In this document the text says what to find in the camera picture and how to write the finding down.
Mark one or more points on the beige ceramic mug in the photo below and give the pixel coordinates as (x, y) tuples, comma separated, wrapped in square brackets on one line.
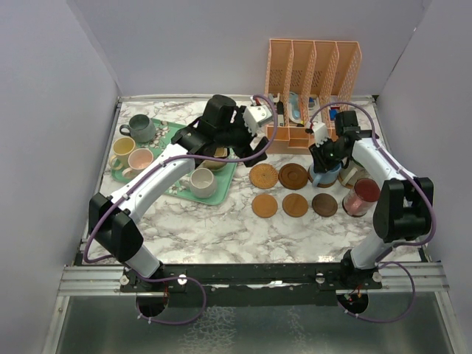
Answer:
[(220, 153)]

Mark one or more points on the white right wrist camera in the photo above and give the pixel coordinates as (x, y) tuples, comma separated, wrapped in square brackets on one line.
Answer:
[(319, 132)]

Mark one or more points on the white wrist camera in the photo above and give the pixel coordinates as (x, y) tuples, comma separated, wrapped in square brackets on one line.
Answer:
[(319, 132), (255, 117)]

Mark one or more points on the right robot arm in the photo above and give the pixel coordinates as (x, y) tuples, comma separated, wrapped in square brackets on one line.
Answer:
[(404, 214)]

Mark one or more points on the light blue mug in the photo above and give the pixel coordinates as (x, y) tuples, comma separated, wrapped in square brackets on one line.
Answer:
[(324, 177)]

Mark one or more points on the green floral mug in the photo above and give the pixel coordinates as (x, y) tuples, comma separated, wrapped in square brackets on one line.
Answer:
[(351, 173)]

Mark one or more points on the woven rattan coaster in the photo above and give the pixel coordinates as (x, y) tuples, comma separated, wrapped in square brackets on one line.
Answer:
[(263, 176)]

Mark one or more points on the pale yellow mug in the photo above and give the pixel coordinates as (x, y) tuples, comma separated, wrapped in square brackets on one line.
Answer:
[(121, 150)]

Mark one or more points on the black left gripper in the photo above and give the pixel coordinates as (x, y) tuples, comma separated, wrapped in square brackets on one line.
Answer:
[(246, 150)]

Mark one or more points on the grey white mug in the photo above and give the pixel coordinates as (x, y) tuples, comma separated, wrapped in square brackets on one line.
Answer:
[(201, 183)]

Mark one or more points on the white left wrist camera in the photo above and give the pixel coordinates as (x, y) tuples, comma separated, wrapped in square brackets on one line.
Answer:
[(255, 117)]

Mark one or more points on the pink red mug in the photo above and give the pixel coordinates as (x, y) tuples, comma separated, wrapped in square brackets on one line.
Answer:
[(361, 198)]

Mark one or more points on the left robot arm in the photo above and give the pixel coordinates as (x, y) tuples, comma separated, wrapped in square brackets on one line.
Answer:
[(113, 219)]

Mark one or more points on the dark grey mug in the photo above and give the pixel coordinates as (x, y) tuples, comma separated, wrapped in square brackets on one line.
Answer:
[(140, 128)]

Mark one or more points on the pale pink mug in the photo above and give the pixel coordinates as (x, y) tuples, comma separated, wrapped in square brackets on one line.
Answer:
[(138, 161)]

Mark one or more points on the peach plastic desk organizer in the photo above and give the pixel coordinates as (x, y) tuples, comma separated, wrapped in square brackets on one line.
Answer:
[(298, 70)]

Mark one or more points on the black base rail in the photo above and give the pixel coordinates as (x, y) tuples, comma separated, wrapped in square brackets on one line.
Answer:
[(252, 284)]

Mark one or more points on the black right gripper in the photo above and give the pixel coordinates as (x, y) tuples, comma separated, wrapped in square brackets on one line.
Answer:
[(319, 163)]

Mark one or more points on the grooved brown wooden coaster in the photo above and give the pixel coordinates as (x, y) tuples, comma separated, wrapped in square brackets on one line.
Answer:
[(293, 176)]

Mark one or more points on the light orange wooden coaster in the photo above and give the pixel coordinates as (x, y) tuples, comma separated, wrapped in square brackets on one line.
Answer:
[(264, 206)]

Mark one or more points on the green floral tray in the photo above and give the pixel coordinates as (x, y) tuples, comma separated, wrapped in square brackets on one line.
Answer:
[(181, 189)]

